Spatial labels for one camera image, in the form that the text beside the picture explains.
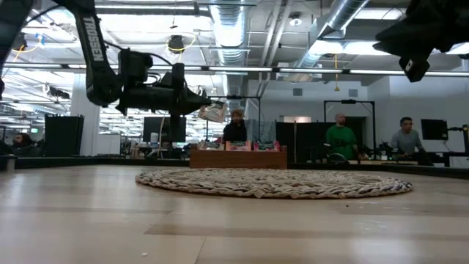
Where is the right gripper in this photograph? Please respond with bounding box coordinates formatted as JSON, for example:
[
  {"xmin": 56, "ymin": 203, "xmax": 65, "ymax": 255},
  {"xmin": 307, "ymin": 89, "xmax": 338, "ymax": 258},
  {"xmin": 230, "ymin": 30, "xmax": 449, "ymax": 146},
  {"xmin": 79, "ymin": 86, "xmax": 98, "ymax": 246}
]
[{"xmin": 372, "ymin": 0, "xmax": 469, "ymax": 83}]

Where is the red tea packet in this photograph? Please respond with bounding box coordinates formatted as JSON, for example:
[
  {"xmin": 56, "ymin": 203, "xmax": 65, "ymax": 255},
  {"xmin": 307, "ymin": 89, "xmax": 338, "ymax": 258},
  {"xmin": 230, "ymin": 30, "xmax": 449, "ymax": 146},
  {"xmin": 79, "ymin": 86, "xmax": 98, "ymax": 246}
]
[{"xmin": 254, "ymin": 140, "xmax": 282, "ymax": 153}]

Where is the black desk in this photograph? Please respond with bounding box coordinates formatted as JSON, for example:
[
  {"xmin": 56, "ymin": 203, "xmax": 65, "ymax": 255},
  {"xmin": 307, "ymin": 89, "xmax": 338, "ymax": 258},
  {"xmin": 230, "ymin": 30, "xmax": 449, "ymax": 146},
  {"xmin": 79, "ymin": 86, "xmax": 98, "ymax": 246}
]
[{"xmin": 410, "ymin": 148, "xmax": 469, "ymax": 168}]

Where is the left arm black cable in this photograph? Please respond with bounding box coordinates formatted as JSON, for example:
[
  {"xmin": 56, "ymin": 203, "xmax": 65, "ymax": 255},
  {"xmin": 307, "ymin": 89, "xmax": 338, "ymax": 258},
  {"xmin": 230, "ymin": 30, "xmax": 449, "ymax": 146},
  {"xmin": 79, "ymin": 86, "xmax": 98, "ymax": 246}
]
[{"xmin": 104, "ymin": 40, "xmax": 174, "ymax": 87}]

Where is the black cabinet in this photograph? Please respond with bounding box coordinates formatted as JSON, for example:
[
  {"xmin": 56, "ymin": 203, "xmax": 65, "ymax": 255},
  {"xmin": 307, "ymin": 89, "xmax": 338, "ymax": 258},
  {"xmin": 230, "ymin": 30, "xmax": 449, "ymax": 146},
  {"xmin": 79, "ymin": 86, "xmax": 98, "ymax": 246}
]
[{"xmin": 44, "ymin": 114, "xmax": 85, "ymax": 157}]

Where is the yellow hanging pendant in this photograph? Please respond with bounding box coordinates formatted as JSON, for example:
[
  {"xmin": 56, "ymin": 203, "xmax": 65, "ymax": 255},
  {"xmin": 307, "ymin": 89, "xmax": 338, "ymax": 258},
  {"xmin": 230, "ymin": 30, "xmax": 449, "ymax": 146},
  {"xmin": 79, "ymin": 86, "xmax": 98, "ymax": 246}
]
[{"xmin": 333, "ymin": 54, "xmax": 340, "ymax": 92}]

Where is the black ceiling lamp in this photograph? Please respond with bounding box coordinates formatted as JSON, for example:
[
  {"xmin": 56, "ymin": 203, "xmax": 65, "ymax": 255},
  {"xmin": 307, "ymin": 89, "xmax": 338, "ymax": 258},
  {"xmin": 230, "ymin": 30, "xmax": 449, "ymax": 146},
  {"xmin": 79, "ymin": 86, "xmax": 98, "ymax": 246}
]
[
  {"xmin": 167, "ymin": 34, "xmax": 186, "ymax": 52},
  {"xmin": 10, "ymin": 32, "xmax": 29, "ymax": 51}
]

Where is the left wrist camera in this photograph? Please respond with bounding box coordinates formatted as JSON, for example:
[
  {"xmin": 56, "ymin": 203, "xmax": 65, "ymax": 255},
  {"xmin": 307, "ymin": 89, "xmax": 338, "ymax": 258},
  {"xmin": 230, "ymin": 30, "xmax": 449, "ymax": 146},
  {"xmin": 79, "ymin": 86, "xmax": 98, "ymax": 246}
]
[{"xmin": 117, "ymin": 48, "xmax": 155, "ymax": 87}]

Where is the white pillar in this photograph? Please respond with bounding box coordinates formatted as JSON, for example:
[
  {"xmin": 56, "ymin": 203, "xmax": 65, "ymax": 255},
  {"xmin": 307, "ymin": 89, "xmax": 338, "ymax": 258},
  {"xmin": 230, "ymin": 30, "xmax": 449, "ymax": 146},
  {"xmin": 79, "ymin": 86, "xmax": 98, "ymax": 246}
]
[{"xmin": 70, "ymin": 73, "xmax": 100, "ymax": 157}]

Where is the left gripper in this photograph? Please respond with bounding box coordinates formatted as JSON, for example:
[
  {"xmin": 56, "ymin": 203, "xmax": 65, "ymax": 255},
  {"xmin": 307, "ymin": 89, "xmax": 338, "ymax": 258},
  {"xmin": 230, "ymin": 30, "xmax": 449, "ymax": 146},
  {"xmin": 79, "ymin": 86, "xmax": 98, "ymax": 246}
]
[{"xmin": 116, "ymin": 62, "xmax": 213, "ymax": 128}]

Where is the black aluminium table frame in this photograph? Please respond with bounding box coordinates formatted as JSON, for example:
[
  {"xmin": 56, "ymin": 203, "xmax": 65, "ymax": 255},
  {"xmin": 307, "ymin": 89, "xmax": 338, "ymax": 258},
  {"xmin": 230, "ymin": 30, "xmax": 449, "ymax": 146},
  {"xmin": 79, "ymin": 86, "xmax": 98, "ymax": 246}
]
[{"xmin": 0, "ymin": 155, "xmax": 469, "ymax": 180}]

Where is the wooden organizer box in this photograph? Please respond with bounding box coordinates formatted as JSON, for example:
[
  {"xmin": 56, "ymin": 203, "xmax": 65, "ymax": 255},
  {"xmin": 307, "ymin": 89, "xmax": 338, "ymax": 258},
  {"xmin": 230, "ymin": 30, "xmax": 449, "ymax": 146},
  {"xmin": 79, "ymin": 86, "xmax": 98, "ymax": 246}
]
[{"xmin": 188, "ymin": 149, "xmax": 288, "ymax": 170}]

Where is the black monitor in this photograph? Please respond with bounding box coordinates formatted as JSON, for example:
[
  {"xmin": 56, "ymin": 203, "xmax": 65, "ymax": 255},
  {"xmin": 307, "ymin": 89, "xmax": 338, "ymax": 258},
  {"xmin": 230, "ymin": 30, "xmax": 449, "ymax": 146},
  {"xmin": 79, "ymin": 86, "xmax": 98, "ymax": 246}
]
[
  {"xmin": 420, "ymin": 118, "xmax": 448, "ymax": 141},
  {"xmin": 142, "ymin": 116, "xmax": 188, "ymax": 144}
]

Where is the round woven placemat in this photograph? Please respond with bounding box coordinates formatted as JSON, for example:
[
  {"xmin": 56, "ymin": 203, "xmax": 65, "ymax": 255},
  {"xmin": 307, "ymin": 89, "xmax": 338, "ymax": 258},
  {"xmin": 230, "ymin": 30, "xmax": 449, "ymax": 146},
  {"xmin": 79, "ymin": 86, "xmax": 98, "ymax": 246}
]
[{"xmin": 135, "ymin": 167, "xmax": 414, "ymax": 200}]

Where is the person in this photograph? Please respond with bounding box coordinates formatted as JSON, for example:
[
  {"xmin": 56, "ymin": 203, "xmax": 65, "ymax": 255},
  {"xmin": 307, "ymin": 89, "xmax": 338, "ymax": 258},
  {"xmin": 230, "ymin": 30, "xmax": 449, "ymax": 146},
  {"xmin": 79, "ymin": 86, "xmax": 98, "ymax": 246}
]
[
  {"xmin": 325, "ymin": 112, "xmax": 359, "ymax": 161},
  {"xmin": 390, "ymin": 116, "xmax": 426, "ymax": 157},
  {"xmin": 7, "ymin": 132, "xmax": 41, "ymax": 158},
  {"xmin": 222, "ymin": 109, "xmax": 248, "ymax": 144}
]

